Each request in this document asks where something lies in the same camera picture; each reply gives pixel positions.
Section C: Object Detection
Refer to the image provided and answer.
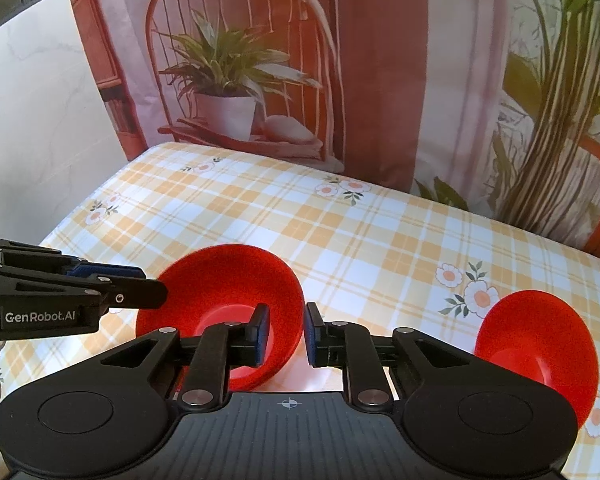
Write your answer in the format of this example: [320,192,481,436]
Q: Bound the red plastic bowl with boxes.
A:
[135,244,304,391]
[474,289,600,426]

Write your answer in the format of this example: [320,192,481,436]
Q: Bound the printed plant chair backdrop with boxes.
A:
[70,0,600,258]

